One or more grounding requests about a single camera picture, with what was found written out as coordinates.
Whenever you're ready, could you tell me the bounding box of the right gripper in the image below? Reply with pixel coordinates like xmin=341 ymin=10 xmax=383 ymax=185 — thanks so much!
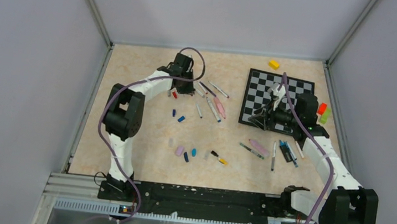
xmin=248 ymin=95 xmax=302 ymax=134

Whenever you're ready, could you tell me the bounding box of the white pen grey cap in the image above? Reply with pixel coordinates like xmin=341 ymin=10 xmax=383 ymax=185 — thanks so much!
xmin=195 ymin=88 xmax=205 ymax=98

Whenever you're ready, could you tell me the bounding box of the pink highlighter pen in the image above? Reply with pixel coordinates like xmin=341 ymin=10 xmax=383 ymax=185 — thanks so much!
xmin=249 ymin=139 xmax=270 ymax=158

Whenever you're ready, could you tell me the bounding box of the white marker dark blue cap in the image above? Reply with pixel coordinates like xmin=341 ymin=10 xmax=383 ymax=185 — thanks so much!
xmin=270 ymin=141 xmax=277 ymax=171

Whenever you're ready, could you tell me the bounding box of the green gel pen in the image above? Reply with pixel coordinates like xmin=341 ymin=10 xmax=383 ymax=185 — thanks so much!
xmin=239 ymin=142 xmax=264 ymax=159

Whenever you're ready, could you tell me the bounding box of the black marker blue cap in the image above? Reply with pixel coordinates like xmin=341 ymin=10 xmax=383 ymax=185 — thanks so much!
xmin=279 ymin=140 xmax=292 ymax=163

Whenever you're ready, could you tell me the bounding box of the yellow marker cap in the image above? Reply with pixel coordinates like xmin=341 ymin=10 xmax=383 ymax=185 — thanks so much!
xmin=218 ymin=158 xmax=228 ymax=165

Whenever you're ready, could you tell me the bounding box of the light blue marker cap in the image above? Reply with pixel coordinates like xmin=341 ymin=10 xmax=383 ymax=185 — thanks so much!
xmin=191 ymin=148 xmax=197 ymax=157

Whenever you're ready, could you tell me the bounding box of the pink highlighter cap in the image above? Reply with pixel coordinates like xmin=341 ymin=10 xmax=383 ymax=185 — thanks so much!
xmin=175 ymin=145 xmax=184 ymax=156

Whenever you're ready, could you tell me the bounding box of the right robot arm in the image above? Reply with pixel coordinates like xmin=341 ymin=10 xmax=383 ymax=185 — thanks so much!
xmin=249 ymin=87 xmax=379 ymax=224

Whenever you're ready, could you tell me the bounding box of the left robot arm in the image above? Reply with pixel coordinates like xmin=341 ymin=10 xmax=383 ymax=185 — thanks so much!
xmin=101 ymin=53 xmax=194 ymax=201

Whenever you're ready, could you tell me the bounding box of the black white chessboard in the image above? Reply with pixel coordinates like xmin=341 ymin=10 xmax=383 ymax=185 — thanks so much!
xmin=237 ymin=67 xmax=317 ymax=137

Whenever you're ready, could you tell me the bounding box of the yellow block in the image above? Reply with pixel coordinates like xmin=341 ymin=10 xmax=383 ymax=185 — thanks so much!
xmin=268 ymin=60 xmax=280 ymax=71

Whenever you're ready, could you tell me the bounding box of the green curved block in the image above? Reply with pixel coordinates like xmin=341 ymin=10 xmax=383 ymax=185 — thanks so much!
xmin=319 ymin=108 xmax=332 ymax=124

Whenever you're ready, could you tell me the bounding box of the red block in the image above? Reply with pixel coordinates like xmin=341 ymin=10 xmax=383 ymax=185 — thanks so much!
xmin=317 ymin=103 xmax=328 ymax=115

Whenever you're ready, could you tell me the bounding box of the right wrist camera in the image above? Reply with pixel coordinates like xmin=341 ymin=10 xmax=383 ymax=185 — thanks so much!
xmin=267 ymin=82 xmax=286 ymax=110

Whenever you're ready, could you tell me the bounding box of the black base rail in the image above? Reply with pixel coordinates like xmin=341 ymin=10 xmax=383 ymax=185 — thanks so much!
xmin=96 ymin=175 xmax=317 ymax=224

